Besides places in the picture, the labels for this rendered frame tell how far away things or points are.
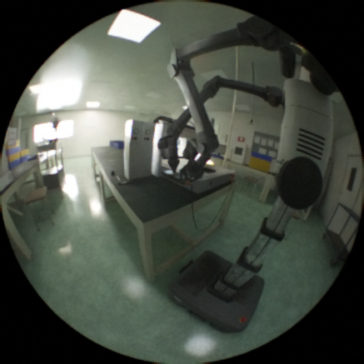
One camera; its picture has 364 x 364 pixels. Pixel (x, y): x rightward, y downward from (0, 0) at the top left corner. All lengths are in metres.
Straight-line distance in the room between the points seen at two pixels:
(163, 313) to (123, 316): 0.31
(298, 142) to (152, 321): 1.24
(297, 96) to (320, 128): 0.11
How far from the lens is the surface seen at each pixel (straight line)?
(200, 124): 0.47
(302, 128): 0.39
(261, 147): 5.00
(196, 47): 0.53
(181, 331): 1.10
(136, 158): 0.97
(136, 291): 1.15
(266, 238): 0.51
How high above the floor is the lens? 1.09
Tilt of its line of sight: 20 degrees down
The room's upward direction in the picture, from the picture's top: 8 degrees clockwise
